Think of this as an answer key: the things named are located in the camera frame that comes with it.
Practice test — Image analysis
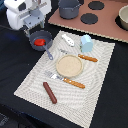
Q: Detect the orange handled toy knife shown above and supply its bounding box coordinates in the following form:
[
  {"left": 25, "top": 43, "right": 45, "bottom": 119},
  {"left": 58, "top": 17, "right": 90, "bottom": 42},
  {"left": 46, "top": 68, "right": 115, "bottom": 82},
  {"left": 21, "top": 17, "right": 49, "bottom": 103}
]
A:
[{"left": 58, "top": 48, "right": 99, "bottom": 63}]

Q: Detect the orange handled toy fork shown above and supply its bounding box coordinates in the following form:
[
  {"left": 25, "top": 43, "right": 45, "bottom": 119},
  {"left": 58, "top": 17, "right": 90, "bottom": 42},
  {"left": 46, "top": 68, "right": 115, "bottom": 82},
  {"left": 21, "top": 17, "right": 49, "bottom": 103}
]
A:
[{"left": 45, "top": 71, "right": 85, "bottom": 89}]

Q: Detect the red toy tomato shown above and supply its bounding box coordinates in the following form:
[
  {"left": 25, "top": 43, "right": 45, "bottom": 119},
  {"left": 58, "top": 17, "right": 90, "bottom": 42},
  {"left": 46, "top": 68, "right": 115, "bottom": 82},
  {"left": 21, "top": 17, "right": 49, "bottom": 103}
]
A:
[{"left": 34, "top": 39, "right": 46, "bottom": 46}]

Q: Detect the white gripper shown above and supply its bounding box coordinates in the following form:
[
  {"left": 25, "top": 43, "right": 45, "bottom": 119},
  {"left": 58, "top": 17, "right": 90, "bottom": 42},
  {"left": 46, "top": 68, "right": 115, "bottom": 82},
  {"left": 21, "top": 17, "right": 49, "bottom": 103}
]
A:
[{"left": 4, "top": 0, "right": 52, "bottom": 30}]

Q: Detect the round wooden plate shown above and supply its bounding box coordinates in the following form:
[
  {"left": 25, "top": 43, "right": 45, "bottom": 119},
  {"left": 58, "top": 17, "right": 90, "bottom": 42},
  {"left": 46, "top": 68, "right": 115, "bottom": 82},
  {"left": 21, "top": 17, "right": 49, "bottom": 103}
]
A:
[{"left": 56, "top": 55, "right": 83, "bottom": 78}]

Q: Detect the grey toy frying pan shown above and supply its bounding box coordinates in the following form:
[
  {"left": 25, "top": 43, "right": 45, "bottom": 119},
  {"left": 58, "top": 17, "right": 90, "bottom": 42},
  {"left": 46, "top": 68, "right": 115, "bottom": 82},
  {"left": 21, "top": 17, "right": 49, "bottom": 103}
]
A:
[{"left": 29, "top": 30, "right": 53, "bottom": 60}]

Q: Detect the beige woven placemat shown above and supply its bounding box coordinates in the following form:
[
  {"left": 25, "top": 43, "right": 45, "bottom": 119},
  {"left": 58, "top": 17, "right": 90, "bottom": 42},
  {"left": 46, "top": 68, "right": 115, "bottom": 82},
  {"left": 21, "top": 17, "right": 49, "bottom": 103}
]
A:
[{"left": 14, "top": 31, "right": 115, "bottom": 128}]

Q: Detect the light blue toy carton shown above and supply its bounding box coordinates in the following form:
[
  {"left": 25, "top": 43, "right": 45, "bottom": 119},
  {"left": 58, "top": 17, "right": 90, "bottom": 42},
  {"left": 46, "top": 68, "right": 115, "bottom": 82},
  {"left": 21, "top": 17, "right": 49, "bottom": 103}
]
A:
[{"left": 80, "top": 35, "right": 93, "bottom": 52}]

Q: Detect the white toy fish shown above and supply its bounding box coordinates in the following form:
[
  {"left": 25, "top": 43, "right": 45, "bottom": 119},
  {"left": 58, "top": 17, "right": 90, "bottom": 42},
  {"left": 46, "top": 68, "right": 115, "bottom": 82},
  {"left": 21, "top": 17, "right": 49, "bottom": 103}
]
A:
[{"left": 62, "top": 34, "right": 75, "bottom": 47}]

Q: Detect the brown toy sausage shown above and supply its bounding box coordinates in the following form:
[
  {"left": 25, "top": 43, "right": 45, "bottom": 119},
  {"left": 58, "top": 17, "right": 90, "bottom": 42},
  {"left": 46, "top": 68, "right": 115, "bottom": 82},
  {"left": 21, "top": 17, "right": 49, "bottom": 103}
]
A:
[{"left": 43, "top": 82, "right": 57, "bottom": 104}]

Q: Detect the grey toy pot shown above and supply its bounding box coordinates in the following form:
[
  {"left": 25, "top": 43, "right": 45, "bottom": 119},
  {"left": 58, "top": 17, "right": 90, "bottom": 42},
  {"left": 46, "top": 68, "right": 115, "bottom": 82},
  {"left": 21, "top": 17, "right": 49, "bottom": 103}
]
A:
[{"left": 58, "top": 0, "right": 81, "bottom": 19}]

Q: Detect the black burner disc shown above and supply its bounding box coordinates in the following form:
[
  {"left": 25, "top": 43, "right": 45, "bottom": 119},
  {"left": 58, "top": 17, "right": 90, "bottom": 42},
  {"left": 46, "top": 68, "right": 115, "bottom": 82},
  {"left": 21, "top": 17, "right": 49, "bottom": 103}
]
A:
[
  {"left": 88, "top": 1, "right": 104, "bottom": 10},
  {"left": 81, "top": 13, "right": 98, "bottom": 25}
]

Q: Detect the beige bowl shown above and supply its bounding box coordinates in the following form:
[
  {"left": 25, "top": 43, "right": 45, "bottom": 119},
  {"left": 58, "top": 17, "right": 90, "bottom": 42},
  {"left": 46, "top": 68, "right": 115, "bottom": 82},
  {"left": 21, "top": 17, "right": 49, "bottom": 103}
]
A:
[{"left": 119, "top": 5, "right": 128, "bottom": 30}]

